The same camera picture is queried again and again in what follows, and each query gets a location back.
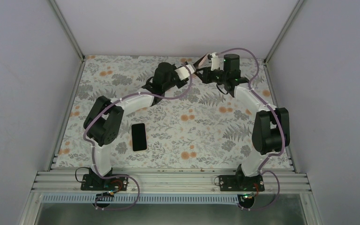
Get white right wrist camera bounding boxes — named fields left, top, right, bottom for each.
left=209, top=52, right=220, bottom=71

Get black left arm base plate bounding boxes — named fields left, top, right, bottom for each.
left=80, top=174, right=128, bottom=192

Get aluminium front rail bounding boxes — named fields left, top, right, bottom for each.
left=31, top=168, right=311, bottom=194

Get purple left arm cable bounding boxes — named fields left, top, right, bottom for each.
left=83, top=63, right=194, bottom=211

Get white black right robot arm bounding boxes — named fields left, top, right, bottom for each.
left=194, top=52, right=290, bottom=191

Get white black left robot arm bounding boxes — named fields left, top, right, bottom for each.
left=83, top=62, right=196, bottom=190

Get pink phone case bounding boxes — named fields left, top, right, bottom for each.
left=193, top=53, right=210, bottom=70

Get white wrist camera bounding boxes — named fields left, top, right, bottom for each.
left=175, top=64, right=196, bottom=81
left=209, top=52, right=220, bottom=71

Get slotted grey cable duct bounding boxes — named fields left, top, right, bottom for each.
left=41, top=193, right=239, bottom=205

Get black smartphone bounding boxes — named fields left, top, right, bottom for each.
left=131, top=123, right=148, bottom=152

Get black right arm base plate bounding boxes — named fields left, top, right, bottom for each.
left=218, top=175, right=265, bottom=192

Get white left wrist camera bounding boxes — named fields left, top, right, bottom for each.
left=175, top=64, right=196, bottom=81

